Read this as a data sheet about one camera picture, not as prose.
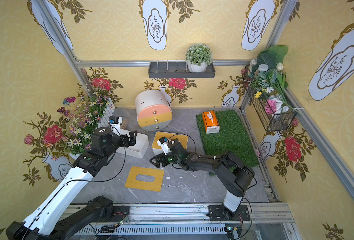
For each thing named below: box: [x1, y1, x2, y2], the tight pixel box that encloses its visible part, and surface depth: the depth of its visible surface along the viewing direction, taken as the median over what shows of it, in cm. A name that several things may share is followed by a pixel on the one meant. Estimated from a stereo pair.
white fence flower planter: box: [57, 92, 116, 158], surface depth 89 cm
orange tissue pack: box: [202, 110, 220, 134], surface depth 103 cm
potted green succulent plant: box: [185, 43, 213, 73], surface depth 76 cm
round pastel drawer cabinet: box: [135, 89, 173, 131], surface depth 97 cm
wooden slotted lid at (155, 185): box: [125, 166, 165, 192], surface depth 87 cm
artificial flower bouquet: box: [245, 45, 301, 114], surface depth 78 cm
